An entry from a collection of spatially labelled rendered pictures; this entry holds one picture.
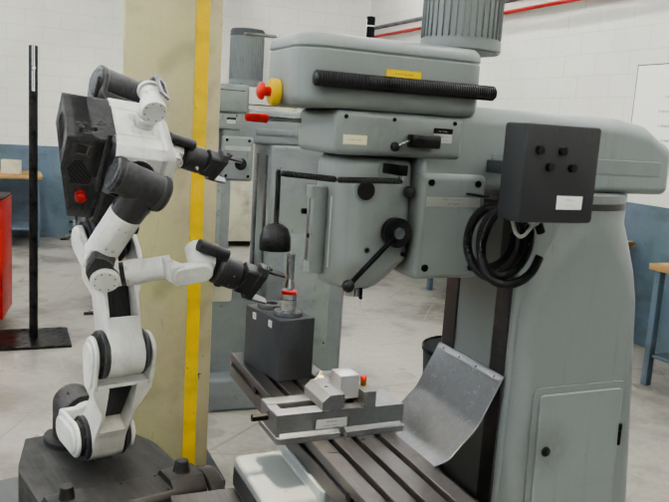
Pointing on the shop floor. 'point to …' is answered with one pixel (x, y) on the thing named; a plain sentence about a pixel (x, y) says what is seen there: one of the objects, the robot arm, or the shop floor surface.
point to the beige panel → (178, 216)
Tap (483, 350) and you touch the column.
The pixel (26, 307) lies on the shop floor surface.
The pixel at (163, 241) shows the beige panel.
